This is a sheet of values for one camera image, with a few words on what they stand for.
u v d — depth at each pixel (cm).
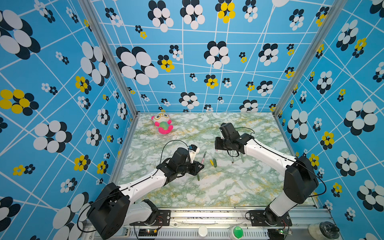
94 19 72
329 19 72
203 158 81
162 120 108
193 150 74
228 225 72
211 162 93
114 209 41
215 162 93
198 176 87
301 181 44
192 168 72
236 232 63
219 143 77
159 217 73
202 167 79
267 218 66
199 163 75
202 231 64
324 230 62
